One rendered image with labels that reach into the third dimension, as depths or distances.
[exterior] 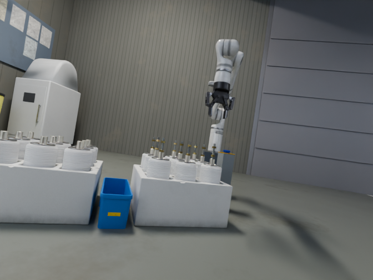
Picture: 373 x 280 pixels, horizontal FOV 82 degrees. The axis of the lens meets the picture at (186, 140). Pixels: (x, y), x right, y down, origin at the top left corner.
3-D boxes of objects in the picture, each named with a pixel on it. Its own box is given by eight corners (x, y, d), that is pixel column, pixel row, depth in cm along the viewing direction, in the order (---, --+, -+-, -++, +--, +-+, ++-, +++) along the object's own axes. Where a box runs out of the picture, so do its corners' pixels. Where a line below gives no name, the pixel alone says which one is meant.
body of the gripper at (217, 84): (216, 78, 93) (213, 99, 93) (234, 82, 95) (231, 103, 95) (210, 83, 100) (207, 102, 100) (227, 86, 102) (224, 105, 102)
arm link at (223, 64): (211, 69, 96) (231, 70, 93) (215, 35, 96) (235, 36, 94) (212, 75, 102) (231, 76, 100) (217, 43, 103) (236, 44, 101)
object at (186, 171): (191, 209, 88) (198, 165, 88) (169, 205, 88) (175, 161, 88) (191, 202, 97) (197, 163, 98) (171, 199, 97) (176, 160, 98)
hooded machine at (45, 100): (43, 143, 371) (55, 66, 375) (72, 148, 361) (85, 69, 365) (2, 141, 303) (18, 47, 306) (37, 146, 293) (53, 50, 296)
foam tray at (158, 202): (128, 196, 116) (133, 164, 116) (195, 201, 128) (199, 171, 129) (134, 226, 79) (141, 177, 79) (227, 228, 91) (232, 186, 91)
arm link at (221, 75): (224, 89, 106) (226, 77, 106) (235, 84, 95) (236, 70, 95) (207, 85, 104) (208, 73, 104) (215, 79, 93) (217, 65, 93)
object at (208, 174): (218, 210, 92) (224, 168, 92) (196, 207, 91) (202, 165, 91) (213, 203, 101) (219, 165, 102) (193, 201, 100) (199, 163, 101)
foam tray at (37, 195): (8, 189, 99) (14, 150, 100) (97, 195, 111) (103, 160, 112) (-57, 221, 62) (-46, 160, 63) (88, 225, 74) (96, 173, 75)
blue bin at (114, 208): (100, 202, 100) (104, 176, 100) (124, 203, 103) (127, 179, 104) (94, 229, 71) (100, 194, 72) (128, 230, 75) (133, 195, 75)
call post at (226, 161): (210, 206, 122) (217, 152, 123) (221, 206, 124) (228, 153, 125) (215, 210, 115) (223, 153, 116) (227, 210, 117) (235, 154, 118)
